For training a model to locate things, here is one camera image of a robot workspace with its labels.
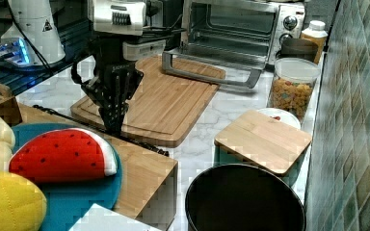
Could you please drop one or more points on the teal round plate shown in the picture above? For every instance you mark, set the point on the teal round plate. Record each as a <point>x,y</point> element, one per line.
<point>67,202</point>

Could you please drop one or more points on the white bowl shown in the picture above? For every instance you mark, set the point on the white bowl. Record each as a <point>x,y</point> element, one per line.
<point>282,116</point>

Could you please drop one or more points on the dark metal cup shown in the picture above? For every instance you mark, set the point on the dark metal cup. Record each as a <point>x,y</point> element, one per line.
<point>298,48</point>

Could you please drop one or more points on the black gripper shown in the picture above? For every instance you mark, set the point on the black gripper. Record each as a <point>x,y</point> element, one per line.
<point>114,81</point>

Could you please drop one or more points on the white paper sheet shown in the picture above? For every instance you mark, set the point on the white paper sheet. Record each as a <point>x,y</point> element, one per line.
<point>98,218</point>

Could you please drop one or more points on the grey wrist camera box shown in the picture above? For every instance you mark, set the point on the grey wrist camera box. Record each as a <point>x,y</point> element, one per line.
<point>135,52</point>

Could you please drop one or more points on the black round pot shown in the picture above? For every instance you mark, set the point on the black round pot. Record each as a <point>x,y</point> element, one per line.
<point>242,198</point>

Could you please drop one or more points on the large bamboo cutting board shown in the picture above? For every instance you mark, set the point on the large bamboo cutting board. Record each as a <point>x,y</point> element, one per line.
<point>164,108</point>

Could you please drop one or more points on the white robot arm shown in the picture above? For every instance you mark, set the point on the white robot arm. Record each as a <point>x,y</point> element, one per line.
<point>113,18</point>

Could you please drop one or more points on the silver toaster oven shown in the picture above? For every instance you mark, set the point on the silver toaster oven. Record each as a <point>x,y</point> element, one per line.
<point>244,32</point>

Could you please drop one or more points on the red watermelon plush toy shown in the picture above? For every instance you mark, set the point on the red watermelon plush toy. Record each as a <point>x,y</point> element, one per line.
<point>65,155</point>

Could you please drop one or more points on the small light wooden board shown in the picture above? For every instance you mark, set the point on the small light wooden board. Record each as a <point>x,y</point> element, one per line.
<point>263,141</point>

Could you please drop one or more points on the clear jar with cereal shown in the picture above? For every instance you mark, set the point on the clear jar with cereal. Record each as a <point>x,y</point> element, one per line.
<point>292,85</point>

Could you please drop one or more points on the yellow plush toy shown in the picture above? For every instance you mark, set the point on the yellow plush toy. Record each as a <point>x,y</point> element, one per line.
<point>22,204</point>

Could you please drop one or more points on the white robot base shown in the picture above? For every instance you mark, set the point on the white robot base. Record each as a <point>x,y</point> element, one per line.
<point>33,39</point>

